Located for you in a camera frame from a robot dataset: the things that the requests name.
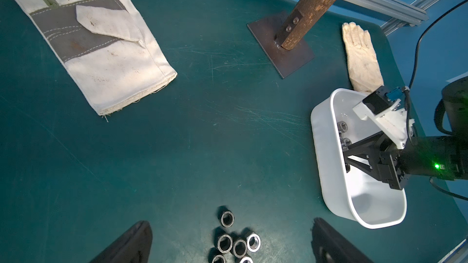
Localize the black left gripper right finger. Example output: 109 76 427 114
312 217 372 263

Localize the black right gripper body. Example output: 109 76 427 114
342 131 407 190

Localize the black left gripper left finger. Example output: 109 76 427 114
90 220 153 263

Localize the steel hex nut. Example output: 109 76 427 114
219 210 235 228
216 234 233 254
246 232 262 253
337 121 348 133
341 138 352 147
231 238 247 259
239 256 253 263
211 254 226 263

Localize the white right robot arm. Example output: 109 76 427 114
342 77 468 190

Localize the white plastic storage box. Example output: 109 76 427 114
310 88 407 229

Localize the beige knitted glove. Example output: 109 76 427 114
342 22 384 95

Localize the brown tree trunk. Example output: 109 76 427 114
275 0 336 51

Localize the white grey work glove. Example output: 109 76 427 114
15 0 177 116

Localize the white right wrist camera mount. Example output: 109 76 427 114
353 86 414 150

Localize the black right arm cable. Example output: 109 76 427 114
401 0 468 143

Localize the dark metal tree base plate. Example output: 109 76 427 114
247 11 315 79

